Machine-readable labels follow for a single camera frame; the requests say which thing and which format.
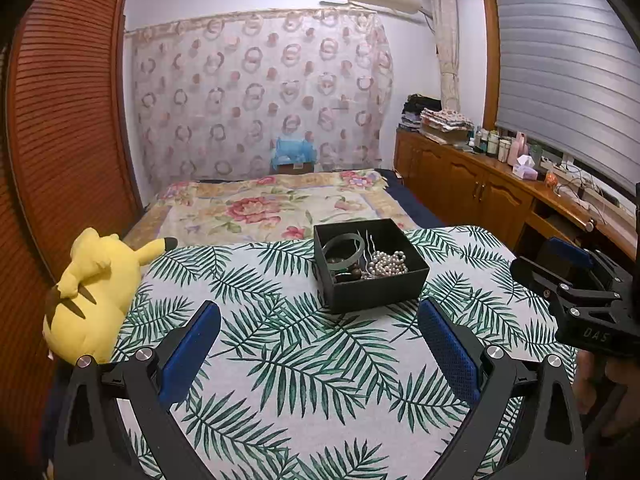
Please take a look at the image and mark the silver hairpin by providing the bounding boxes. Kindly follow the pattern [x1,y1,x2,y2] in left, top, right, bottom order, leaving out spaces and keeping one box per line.
[364,231,384,266]

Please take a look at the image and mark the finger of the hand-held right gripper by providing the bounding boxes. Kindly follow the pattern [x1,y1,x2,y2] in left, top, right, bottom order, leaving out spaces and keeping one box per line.
[545,236,613,281]
[510,256,626,321]

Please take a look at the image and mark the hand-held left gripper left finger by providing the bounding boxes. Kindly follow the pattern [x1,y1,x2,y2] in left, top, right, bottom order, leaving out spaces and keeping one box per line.
[52,300,222,480]

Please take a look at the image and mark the stack of folded cloths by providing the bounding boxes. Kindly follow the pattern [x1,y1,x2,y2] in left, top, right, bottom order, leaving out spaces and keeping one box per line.
[419,107,475,145]

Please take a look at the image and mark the pale green jade bangle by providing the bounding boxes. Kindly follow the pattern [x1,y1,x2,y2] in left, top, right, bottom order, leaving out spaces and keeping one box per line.
[322,234,366,266]

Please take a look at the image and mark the yellow plush toy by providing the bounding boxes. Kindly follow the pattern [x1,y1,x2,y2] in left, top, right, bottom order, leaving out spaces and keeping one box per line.
[42,227,179,366]

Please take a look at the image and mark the wooden louvred wardrobe door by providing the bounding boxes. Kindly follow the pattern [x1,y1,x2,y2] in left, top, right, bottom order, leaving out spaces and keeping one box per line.
[0,0,146,411]

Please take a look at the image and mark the cream lace curtain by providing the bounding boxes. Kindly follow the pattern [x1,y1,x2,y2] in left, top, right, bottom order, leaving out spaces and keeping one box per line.
[426,0,461,114]

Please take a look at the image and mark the white pearl necklace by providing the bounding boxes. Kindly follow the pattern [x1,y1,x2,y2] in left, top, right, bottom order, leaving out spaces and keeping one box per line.
[360,250,409,281]

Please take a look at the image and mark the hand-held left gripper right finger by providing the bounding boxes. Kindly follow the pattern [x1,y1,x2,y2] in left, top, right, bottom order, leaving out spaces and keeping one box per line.
[417,297,587,480]

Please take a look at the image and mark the grey window blind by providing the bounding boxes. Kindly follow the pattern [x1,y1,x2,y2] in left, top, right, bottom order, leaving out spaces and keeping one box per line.
[492,0,640,197]

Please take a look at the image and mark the pink tissue box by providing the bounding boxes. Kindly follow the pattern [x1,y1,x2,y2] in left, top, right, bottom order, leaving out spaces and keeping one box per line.
[512,155,540,181]

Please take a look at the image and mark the floral quilt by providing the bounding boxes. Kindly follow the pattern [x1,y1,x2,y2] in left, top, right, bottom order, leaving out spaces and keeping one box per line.
[122,169,419,250]

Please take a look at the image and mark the green leaf print blanket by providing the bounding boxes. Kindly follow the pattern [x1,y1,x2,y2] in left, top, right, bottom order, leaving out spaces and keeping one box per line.
[107,225,581,480]

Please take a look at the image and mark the black jewelry box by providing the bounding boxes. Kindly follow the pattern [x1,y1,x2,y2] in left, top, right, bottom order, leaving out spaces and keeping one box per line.
[313,218,431,314]

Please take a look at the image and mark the tangle of cables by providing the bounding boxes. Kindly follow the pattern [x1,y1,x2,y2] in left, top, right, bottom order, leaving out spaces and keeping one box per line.
[555,162,622,209]

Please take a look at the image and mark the navy bed sheet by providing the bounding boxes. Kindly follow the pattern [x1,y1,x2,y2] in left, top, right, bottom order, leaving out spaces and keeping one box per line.
[380,170,447,231]

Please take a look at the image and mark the row of cosmetic bottles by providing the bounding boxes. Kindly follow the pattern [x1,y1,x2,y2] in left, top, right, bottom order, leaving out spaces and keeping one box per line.
[470,127,531,166]

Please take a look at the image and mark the white power strip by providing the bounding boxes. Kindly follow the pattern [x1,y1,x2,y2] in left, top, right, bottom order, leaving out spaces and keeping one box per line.
[540,157,574,176]

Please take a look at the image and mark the stack of dark clothes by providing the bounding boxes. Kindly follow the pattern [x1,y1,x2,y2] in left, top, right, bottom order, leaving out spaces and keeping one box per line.
[400,94,444,134]

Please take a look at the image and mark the blue plastic bag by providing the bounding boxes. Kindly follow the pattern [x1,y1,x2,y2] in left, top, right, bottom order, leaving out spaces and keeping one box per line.
[270,135,317,167]

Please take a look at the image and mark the circle patterned curtain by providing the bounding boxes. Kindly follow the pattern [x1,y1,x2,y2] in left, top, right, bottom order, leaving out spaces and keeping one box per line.
[125,7,395,183]

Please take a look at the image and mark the person's right hand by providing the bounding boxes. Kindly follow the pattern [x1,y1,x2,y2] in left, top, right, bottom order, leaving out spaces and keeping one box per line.
[572,350,640,438]

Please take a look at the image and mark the wooden cabinet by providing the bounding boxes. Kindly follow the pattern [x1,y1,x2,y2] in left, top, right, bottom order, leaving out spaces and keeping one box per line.
[394,129,637,267]

